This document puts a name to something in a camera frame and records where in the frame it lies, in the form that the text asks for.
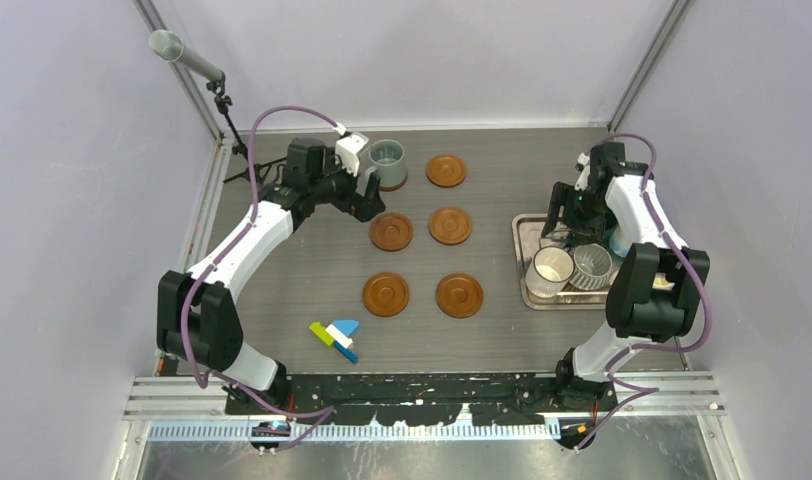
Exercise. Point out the ribbed clear glass cup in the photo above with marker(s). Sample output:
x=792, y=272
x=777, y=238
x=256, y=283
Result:
x=549, y=272

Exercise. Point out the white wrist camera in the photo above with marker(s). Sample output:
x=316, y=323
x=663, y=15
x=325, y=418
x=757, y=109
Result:
x=583, y=166
x=348, y=149

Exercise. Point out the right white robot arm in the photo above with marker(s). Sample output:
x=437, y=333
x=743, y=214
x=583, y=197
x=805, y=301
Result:
x=637, y=317

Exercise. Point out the metal tray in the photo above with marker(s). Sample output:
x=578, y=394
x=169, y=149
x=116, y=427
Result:
x=526, y=231

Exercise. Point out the cream mug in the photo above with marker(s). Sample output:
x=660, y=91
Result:
x=660, y=282

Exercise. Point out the black microphone tripod stand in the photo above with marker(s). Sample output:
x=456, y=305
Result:
x=261, y=171

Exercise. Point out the wooden coaster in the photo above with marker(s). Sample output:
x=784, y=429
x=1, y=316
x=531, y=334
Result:
x=385, y=294
x=394, y=187
x=391, y=232
x=459, y=295
x=450, y=225
x=446, y=171

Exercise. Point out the ribbed grey cup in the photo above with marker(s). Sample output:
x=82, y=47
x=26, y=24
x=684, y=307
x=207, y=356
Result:
x=592, y=267

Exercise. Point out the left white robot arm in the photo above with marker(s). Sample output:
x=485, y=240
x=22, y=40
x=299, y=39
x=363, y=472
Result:
x=196, y=311

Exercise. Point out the aluminium frame rail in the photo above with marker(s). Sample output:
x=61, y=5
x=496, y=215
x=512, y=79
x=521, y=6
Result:
x=176, y=409

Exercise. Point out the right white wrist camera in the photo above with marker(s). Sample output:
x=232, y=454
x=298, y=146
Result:
x=583, y=166

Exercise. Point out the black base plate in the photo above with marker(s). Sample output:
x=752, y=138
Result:
x=437, y=399

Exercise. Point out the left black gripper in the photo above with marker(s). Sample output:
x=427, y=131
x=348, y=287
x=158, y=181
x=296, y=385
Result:
x=365, y=207

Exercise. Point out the grey microphone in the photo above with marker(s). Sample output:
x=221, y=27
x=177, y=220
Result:
x=168, y=46

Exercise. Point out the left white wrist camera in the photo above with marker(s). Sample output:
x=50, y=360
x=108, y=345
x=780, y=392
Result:
x=348, y=149

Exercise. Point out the coloured toy brick stack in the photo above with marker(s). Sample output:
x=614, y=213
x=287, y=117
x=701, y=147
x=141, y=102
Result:
x=339, y=334

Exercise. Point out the dark teal mug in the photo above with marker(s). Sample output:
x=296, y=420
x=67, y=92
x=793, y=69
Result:
x=610, y=225

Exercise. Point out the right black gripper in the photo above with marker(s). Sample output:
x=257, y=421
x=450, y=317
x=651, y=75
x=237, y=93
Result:
x=586, y=231

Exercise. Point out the white mug blue outside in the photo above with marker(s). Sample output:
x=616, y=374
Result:
x=620, y=242

